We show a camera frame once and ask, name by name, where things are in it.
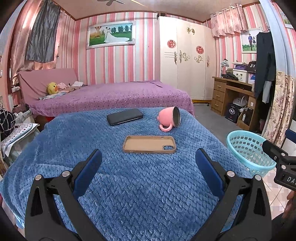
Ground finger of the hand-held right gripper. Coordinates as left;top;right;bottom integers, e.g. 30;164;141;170
262;140;296;166

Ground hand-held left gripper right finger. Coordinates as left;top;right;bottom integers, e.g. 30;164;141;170
190;148;272;241

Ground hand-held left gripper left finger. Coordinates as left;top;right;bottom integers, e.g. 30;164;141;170
25;149;107;241

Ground teal plastic basket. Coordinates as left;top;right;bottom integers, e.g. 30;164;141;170
227;130;277;177

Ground person's right hand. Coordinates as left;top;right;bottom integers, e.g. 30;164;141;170
283;191;296;218

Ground beige floral curtain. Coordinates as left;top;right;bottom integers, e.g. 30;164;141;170
264;71;296;147

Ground blue fleece blanket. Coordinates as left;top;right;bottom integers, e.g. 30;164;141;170
0;107;255;241

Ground black paper bag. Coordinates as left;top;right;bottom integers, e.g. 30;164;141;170
225;103;240;123

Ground tan phone case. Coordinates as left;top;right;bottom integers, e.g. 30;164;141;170
122;135;177;154

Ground white fan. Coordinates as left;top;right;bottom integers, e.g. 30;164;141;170
232;97;248;109

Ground black phone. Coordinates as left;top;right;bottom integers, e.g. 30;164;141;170
107;108;144;126

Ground pink mug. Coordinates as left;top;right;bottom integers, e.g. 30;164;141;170
157;107;181;132

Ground purple dotted bed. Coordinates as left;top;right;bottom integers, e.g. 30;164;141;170
28;81;195;116

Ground wooden desk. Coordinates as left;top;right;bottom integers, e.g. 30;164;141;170
211;77;260;130

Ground polka dot cushion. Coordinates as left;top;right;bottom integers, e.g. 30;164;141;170
0;123;40;149

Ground white storage box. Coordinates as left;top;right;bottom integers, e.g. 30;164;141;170
232;69;249;82

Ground pile of clothes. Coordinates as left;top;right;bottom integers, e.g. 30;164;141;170
58;81;84;91

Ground dark cloth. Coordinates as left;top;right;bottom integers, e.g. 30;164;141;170
222;71;239;81

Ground dark hanging jacket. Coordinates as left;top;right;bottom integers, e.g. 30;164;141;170
253;31;277;99

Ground yellow duck plush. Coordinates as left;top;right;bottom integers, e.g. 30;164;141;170
47;82;59;95

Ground purple box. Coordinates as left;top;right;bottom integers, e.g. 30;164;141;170
233;62;249;71

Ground navy patterned bag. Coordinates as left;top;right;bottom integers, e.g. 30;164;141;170
0;109;16;139

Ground cream wardrobe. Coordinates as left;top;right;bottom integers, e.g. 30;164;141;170
157;16;213;101

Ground desk lamp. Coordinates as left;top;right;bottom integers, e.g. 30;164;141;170
220;59;230;78

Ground pink covered headboard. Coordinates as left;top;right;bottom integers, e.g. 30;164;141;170
18;68;78;100

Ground small couple photo poster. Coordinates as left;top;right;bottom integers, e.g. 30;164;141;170
241;30;258;54

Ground framed wedding picture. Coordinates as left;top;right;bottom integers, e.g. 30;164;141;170
86;20;136;50

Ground pink floral valance curtain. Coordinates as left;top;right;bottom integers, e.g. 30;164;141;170
210;3;249;37

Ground grey curtain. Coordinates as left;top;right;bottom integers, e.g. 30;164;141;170
25;0;61;63

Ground pink satin curtain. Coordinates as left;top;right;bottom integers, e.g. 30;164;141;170
9;0;60;86

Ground ceiling fan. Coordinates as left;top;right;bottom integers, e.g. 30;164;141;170
97;0;125;6

